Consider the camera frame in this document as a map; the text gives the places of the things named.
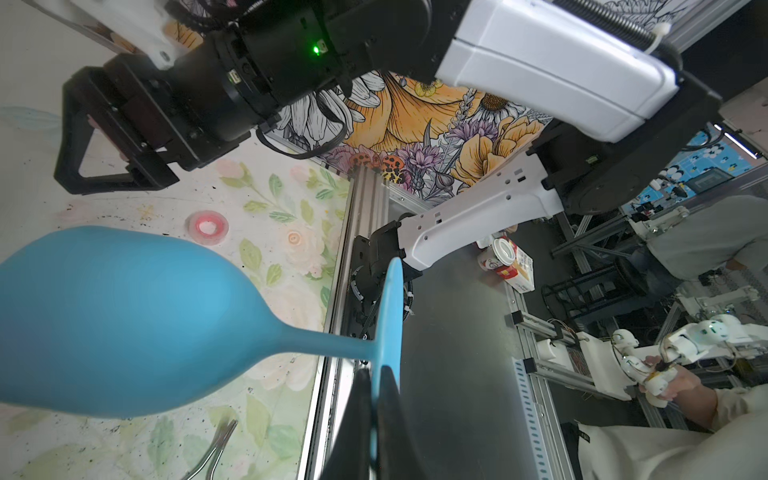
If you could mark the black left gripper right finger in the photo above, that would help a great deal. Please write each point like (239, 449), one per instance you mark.
(397, 458)

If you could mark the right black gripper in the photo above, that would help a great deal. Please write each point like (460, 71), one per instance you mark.
(191, 114)

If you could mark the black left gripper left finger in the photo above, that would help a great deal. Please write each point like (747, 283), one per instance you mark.
(350, 456)

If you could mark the blue wine glass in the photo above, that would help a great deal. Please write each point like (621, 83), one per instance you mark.
(114, 323)

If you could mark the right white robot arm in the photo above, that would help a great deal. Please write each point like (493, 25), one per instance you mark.
(621, 99)

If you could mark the operator hand with controller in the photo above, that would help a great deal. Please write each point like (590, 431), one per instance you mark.
(680, 380)

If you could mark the red white can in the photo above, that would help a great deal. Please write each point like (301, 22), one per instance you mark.
(499, 257)

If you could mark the metal wire tongs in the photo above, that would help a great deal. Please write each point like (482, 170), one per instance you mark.
(208, 464)

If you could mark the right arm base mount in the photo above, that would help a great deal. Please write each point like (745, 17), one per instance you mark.
(369, 262)

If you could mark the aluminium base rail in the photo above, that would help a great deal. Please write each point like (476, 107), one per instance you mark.
(367, 211)

